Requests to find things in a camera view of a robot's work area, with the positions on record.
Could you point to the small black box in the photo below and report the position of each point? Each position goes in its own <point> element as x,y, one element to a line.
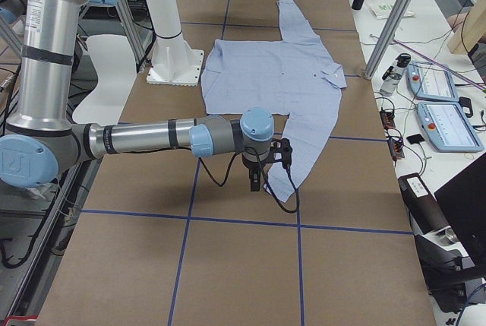
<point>466,105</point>

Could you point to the background small robot arm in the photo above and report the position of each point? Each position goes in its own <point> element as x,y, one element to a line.
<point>11,10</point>

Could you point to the black monitor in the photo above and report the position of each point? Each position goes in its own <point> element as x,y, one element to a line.
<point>462,201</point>

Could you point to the purple rod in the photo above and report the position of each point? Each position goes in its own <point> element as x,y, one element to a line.
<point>460,76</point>

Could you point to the upper teach pendant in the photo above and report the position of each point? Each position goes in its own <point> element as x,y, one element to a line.
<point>429,82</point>

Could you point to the white paper green print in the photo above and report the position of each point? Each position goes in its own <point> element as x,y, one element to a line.
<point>381,9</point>

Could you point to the teach pendant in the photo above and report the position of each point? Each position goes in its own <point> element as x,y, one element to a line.
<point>447,127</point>
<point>429,82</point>

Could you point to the lower orange circuit board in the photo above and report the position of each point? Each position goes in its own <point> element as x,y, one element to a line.
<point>396,148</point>

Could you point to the clear bottle black cap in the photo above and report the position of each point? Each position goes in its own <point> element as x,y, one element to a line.
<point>393,74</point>

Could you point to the wooden beam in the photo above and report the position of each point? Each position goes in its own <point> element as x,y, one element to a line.
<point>468,29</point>

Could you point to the light blue striped shirt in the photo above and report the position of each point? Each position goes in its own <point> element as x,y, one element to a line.
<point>295,77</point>

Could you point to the aluminium frame post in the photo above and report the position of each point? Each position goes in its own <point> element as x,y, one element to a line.
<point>385,37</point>

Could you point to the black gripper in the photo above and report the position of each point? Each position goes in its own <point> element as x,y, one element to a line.
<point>251,168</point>

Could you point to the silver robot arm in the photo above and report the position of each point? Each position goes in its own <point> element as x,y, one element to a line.
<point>40,143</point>

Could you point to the upper orange circuit board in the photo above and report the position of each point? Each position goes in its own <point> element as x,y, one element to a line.
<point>387,119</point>

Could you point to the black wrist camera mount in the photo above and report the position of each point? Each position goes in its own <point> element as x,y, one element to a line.
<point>280,152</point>

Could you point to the lower teach pendant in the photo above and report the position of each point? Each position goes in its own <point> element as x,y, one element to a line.
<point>447,127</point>

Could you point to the orange circuit board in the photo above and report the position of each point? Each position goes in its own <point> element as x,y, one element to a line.
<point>387,119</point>
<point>396,148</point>

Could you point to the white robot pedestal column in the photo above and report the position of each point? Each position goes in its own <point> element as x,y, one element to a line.
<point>173,61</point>

